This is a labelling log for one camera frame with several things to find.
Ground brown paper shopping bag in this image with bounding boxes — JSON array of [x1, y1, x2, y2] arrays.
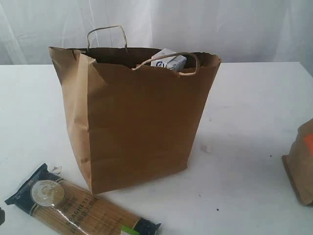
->
[[48, 23, 222, 195]]

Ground brown pouch with orange label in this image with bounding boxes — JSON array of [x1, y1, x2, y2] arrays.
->
[[282, 120, 313, 206]]

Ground small white milk carton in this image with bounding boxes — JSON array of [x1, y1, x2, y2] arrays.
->
[[151, 48, 187, 72]]

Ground white ball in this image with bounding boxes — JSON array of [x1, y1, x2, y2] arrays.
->
[[201, 144, 212, 153]]

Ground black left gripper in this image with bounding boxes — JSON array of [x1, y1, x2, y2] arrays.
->
[[0, 208, 5, 225]]

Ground torn clear plastic scrap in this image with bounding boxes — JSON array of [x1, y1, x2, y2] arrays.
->
[[51, 166, 62, 175]]

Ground white backdrop curtain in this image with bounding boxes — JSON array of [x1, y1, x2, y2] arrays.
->
[[0, 0, 313, 69]]

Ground spaghetti packet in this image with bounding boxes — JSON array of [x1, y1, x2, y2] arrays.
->
[[5, 164, 161, 235]]

